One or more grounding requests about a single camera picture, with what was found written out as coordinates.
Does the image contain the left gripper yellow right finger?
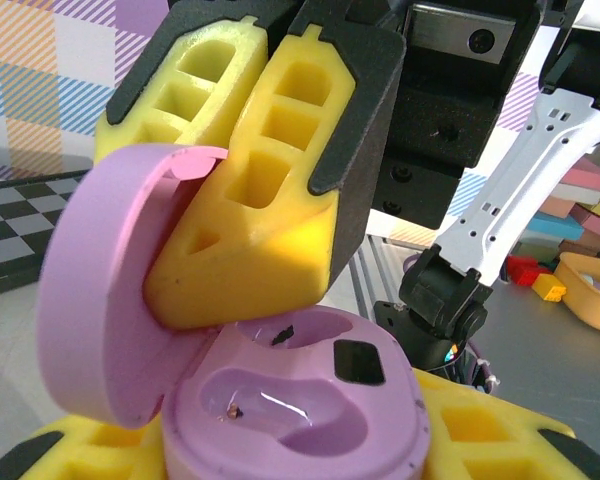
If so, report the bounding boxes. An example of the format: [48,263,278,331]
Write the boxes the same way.
[413,368,600,480]

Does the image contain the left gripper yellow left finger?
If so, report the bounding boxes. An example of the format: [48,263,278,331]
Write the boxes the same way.
[0,414,166,480]

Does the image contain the purple earbud charging case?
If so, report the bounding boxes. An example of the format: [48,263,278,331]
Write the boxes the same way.
[36,142,434,480]

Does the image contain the blue block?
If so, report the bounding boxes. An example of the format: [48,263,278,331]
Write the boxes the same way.
[526,212,587,242]

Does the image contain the pink block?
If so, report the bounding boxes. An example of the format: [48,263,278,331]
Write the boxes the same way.
[559,158,600,192]

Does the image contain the yellow toy brick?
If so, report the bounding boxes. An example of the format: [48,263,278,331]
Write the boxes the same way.
[531,273,569,303]

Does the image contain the red toy brick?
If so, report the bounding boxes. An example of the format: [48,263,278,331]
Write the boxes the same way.
[503,254,552,287]

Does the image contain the black grey checkerboard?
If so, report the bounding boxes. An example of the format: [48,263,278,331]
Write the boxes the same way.
[0,169,94,301]

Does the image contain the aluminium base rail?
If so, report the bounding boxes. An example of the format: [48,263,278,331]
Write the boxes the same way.
[349,232,416,324]

